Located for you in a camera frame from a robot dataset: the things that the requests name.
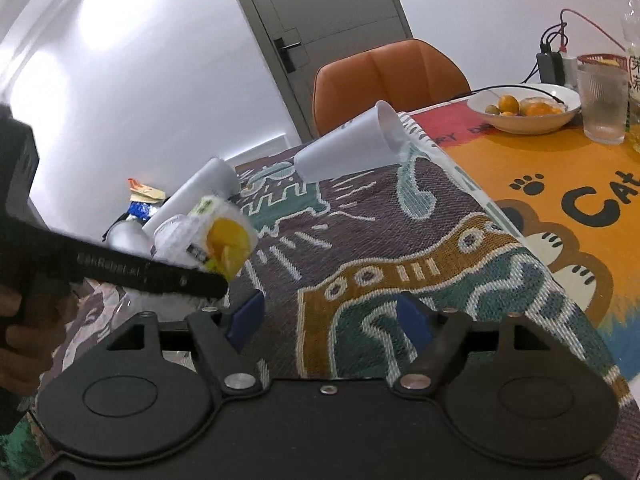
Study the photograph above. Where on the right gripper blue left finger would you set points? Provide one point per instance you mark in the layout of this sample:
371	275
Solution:
244	319

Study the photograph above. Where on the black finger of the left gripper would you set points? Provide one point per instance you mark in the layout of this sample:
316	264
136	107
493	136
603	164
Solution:
147	275

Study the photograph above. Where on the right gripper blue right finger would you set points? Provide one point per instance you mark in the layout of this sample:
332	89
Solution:
414	318

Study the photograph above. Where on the clear plastic cup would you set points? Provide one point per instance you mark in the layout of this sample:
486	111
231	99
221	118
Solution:
128	236

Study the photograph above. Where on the tall frosted cup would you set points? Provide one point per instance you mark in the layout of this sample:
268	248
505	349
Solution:
216	177

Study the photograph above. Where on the white frosted cup on rug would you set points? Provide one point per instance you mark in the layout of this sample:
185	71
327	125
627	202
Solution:
373	139

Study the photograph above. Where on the person's left hand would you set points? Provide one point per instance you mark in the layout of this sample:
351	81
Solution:
37	327

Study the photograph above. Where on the patterned woven tablecloth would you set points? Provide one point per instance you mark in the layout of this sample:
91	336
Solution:
515	384

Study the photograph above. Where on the orange cat mat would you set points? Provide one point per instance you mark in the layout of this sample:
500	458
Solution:
575	202

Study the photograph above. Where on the white fruit bowl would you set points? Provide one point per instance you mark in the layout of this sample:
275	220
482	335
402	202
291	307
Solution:
526	109

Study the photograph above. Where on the orange leather chair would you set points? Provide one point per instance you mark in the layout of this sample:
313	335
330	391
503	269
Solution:
408	75

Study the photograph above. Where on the black power adapter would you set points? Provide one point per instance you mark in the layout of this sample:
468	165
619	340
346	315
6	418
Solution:
551	68

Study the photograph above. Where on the ribbed clear glass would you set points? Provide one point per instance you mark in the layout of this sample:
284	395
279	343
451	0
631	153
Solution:
603	91

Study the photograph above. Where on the grey door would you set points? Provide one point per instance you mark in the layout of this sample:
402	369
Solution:
298	37

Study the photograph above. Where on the jasmine tea bottle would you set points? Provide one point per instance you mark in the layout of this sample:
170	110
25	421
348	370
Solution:
631	31

